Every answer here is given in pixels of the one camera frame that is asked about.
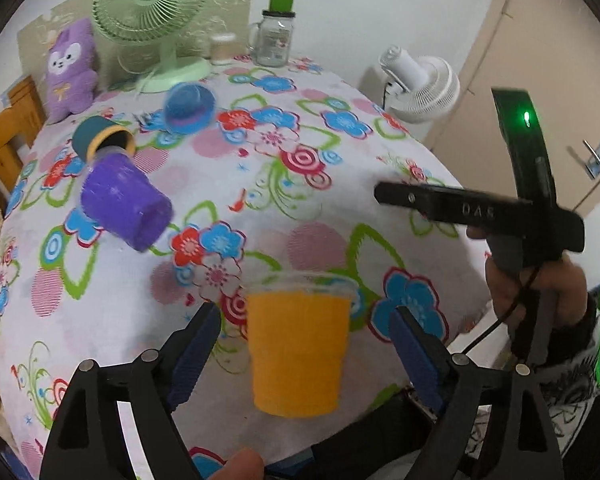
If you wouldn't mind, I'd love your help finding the person's right forearm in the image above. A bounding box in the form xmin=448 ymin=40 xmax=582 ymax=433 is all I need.
xmin=545 ymin=296 xmax=600 ymax=376

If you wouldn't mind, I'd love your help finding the green desk fan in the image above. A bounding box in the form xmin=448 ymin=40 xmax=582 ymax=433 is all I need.
xmin=92 ymin=0 xmax=220 ymax=94

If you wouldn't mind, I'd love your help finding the blue plastic cup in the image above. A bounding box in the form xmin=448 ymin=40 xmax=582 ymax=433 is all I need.
xmin=163 ymin=81 xmax=216 ymax=135

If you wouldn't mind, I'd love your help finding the black white patterned garment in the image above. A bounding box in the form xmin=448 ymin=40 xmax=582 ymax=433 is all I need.
xmin=539 ymin=355 xmax=600 ymax=457

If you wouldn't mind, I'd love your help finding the teal cup with yellow inside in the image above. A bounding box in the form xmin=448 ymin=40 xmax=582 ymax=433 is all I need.
xmin=73 ymin=116 xmax=135 ymax=160

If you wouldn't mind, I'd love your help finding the wooden chair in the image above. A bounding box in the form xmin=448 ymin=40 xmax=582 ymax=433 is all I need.
xmin=0 ymin=76 xmax=45 ymax=186

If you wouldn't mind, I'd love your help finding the purple plush toy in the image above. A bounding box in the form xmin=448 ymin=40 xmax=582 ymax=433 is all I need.
xmin=45 ymin=17 xmax=100 ymax=125

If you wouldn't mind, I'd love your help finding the glass jar mug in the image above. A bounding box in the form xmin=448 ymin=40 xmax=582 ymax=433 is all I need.
xmin=249 ymin=0 xmax=297 ymax=68

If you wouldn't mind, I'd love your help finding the black cable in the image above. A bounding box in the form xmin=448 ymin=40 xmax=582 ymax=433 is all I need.
xmin=447 ymin=265 xmax=542 ymax=357

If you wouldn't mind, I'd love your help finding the person's dark trouser leg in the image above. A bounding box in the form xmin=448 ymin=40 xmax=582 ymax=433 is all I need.
xmin=265 ymin=392 xmax=462 ymax=480

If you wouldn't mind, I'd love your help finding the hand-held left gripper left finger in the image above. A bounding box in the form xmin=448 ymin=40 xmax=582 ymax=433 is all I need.
xmin=40 ymin=304 xmax=222 ymax=480

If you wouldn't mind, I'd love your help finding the white fan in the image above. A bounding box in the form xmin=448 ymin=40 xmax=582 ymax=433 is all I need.
xmin=378 ymin=46 xmax=461 ymax=125

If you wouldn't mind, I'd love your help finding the floral tablecloth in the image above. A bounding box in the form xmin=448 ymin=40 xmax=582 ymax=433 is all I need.
xmin=0 ymin=55 xmax=487 ymax=480

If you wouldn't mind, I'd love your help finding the person's left hand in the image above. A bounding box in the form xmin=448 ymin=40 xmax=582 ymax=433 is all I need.
xmin=199 ymin=447 xmax=266 ymax=480

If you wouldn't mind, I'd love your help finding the person's right hand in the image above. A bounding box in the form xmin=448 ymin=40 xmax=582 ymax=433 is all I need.
xmin=466 ymin=225 xmax=591 ymax=348

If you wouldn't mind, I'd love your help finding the small beige glass jar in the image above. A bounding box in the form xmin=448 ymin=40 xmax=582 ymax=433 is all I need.
xmin=208 ymin=32 xmax=238 ymax=66

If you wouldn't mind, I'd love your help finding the beige door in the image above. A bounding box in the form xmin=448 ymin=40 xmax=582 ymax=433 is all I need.
xmin=424 ymin=0 xmax=600 ymax=217

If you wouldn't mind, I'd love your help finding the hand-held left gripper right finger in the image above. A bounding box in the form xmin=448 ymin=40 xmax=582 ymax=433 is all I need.
xmin=389 ymin=305 xmax=567 ymax=480

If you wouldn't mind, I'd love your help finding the yellow plastic cup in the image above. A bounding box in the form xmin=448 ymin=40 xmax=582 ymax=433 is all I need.
xmin=245 ymin=271 xmax=359 ymax=418

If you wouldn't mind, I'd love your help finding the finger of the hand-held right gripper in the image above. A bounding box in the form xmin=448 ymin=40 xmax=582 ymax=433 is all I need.
xmin=374 ymin=181 xmax=461 ymax=224

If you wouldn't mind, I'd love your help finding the purple plastic cup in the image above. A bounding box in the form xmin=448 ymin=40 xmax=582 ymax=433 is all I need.
xmin=80 ymin=152 xmax=174 ymax=253

